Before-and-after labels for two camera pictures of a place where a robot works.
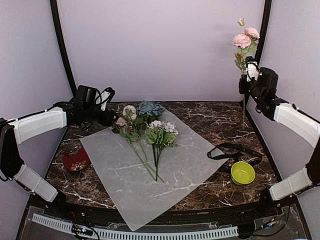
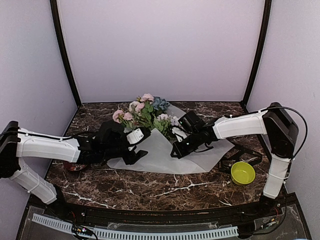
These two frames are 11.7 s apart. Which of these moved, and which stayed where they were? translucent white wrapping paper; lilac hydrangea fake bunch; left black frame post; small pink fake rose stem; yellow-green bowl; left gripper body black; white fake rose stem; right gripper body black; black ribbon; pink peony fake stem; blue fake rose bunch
Moved: left gripper body black; blue fake rose bunch; right gripper body black; translucent white wrapping paper; white fake rose stem; pink peony fake stem; small pink fake rose stem; black ribbon; lilac hydrangea fake bunch
Stayed: left black frame post; yellow-green bowl
